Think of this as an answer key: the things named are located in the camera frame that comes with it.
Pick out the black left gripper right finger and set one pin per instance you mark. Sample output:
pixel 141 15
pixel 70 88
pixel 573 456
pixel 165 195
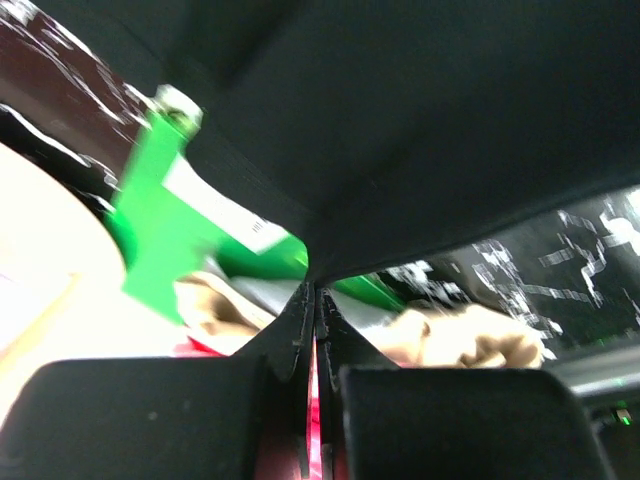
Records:
pixel 381 421

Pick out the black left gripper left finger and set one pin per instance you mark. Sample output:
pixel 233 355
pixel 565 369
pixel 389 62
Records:
pixel 237 417

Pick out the black t shirt flower print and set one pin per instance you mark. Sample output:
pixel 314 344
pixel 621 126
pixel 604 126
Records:
pixel 378 132

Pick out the magenta red t shirt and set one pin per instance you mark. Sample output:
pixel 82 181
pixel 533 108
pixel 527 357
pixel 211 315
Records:
pixel 319 463

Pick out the beige t shirt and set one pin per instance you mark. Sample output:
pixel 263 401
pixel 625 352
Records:
pixel 226 314

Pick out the green plastic folder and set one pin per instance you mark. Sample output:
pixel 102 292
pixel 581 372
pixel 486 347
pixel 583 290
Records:
pixel 169 222

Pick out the pink three-tier shelf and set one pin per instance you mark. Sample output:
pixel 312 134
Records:
pixel 51 247

